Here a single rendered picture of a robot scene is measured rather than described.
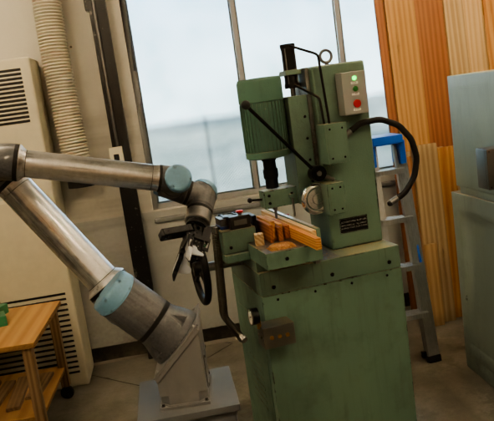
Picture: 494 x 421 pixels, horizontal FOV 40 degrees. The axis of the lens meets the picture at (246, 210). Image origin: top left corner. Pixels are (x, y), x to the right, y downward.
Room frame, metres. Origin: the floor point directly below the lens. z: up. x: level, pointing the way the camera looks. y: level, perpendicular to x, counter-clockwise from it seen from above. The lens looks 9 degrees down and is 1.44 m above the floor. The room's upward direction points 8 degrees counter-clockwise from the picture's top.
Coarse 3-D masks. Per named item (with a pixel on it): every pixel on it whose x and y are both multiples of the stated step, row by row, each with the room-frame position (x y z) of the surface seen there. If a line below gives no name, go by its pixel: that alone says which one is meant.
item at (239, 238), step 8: (224, 232) 2.46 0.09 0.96; (232, 232) 2.47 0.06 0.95; (240, 232) 2.47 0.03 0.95; (248, 232) 2.48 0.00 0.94; (224, 240) 2.46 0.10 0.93; (232, 240) 2.47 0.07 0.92; (240, 240) 2.47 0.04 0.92; (248, 240) 2.48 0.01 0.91; (224, 248) 2.46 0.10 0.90; (232, 248) 2.47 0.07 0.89; (240, 248) 2.47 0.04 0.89
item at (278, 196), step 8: (264, 192) 2.59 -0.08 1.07; (272, 192) 2.60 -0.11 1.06; (280, 192) 2.61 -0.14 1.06; (288, 192) 2.62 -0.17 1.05; (296, 192) 2.63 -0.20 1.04; (264, 200) 2.59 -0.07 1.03; (272, 200) 2.60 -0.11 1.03; (280, 200) 2.61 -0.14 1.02; (288, 200) 2.62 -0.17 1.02; (296, 200) 2.62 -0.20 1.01; (264, 208) 2.61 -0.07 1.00
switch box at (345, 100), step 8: (352, 72) 2.55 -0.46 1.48; (360, 72) 2.56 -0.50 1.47; (336, 80) 2.59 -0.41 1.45; (344, 80) 2.54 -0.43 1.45; (352, 80) 2.55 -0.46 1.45; (360, 80) 2.56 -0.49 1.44; (336, 88) 2.60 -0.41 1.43; (344, 88) 2.54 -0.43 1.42; (360, 88) 2.56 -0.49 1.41; (344, 96) 2.54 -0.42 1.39; (352, 96) 2.55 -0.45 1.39; (360, 96) 2.56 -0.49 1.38; (344, 104) 2.54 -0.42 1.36; (352, 104) 2.55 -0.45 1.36; (368, 104) 2.57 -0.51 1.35; (344, 112) 2.55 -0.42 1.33; (352, 112) 2.55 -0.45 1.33; (360, 112) 2.56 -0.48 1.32
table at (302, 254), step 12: (264, 240) 2.49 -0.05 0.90; (288, 240) 2.43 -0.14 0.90; (240, 252) 2.47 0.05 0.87; (252, 252) 2.42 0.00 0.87; (264, 252) 2.28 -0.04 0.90; (276, 252) 2.27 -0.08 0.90; (288, 252) 2.28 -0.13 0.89; (300, 252) 2.29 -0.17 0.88; (312, 252) 2.30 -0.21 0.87; (264, 264) 2.29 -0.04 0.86; (276, 264) 2.27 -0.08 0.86; (288, 264) 2.28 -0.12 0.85
